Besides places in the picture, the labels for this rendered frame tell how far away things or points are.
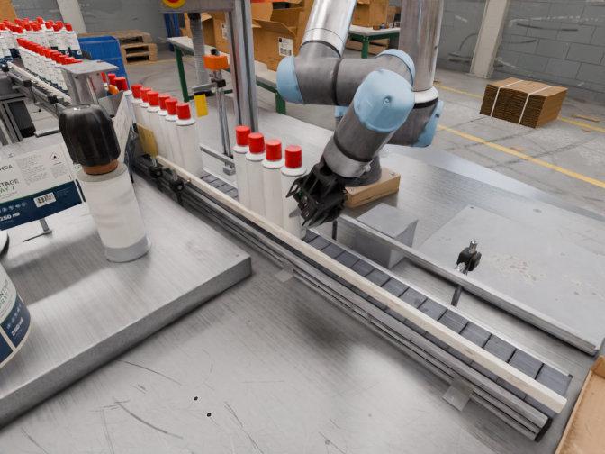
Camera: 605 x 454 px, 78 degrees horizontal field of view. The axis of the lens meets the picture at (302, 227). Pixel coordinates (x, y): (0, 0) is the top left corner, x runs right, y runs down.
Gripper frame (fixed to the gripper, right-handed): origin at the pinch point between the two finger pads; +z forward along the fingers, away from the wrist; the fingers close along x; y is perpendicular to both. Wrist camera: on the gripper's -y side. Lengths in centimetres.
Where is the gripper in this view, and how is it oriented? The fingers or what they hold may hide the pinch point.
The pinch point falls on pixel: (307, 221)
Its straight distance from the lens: 77.7
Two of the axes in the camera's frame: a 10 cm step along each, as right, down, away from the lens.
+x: 6.1, 7.6, -2.2
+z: -3.5, 5.1, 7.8
